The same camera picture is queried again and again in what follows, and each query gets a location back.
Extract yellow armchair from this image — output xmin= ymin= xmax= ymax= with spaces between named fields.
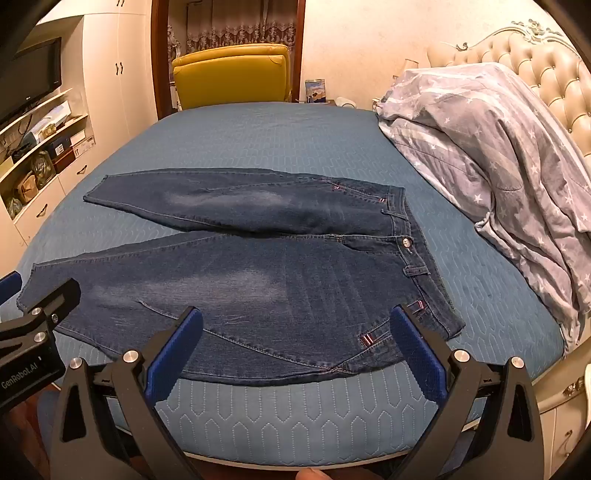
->
xmin=172 ymin=44 xmax=291 ymax=112

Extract white wall cabinet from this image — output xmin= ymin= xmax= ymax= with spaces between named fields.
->
xmin=0 ymin=0 xmax=158 ymax=245

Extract bed with blue bedspread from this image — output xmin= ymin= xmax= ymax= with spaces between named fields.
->
xmin=9 ymin=102 xmax=566 ymax=462

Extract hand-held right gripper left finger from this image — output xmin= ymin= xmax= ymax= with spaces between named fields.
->
xmin=48 ymin=305 xmax=204 ymax=480

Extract tan bag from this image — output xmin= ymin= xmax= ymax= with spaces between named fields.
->
xmin=14 ymin=173 xmax=38 ymax=204

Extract dark red box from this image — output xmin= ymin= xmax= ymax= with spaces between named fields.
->
xmin=51 ymin=148 xmax=77 ymax=174

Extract cream bedside cabinet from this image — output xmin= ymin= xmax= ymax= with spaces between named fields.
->
xmin=531 ymin=362 xmax=591 ymax=462

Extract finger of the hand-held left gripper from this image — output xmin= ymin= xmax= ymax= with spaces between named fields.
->
xmin=0 ymin=278 xmax=81 ymax=358
xmin=0 ymin=271 xmax=23 ymax=305

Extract grey star-print quilt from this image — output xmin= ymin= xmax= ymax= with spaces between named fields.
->
xmin=373 ymin=62 xmax=591 ymax=356

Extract cream tufted headboard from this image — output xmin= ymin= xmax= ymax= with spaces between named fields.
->
xmin=427 ymin=21 xmax=591 ymax=153

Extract lace curtain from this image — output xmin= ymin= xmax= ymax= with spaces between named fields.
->
xmin=167 ymin=0 xmax=296 ymax=52

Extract black flat television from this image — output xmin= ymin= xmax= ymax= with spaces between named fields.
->
xmin=0 ymin=37 xmax=63 ymax=125

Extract white flat box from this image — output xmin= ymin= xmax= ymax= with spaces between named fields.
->
xmin=34 ymin=102 xmax=72 ymax=134

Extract blue denim pants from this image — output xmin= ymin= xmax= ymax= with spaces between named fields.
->
xmin=17 ymin=172 xmax=465 ymax=386

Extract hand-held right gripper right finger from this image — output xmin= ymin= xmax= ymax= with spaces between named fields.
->
xmin=390 ymin=305 xmax=543 ymax=480

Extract green glossy bag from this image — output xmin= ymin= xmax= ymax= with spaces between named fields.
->
xmin=30 ymin=151 xmax=56 ymax=188

